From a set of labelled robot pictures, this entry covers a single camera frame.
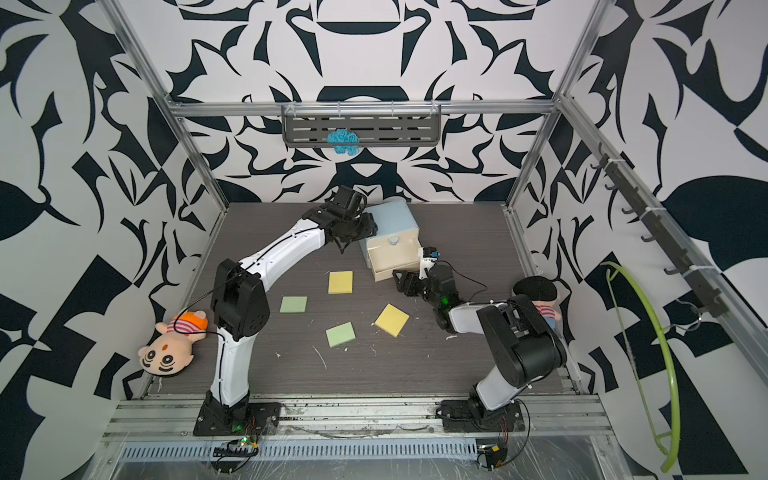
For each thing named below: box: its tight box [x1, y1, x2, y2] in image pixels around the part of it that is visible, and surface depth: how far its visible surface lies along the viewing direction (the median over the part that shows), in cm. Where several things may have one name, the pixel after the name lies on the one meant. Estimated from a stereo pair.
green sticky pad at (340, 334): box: [326, 321, 356, 348], surface depth 89 cm
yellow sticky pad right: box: [374, 303, 410, 338], surface depth 92 cm
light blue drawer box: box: [358, 198, 419, 268], surface depth 97 cm
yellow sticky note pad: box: [328, 271, 353, 294], surface depth 100 cm
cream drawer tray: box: [366, 236, 422, 282], surface depth 95 cm
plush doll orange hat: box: [138, 310, 209, 375], surface depth 80 cm
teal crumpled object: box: [326, 128, 361, 156], surface depth 93 cm
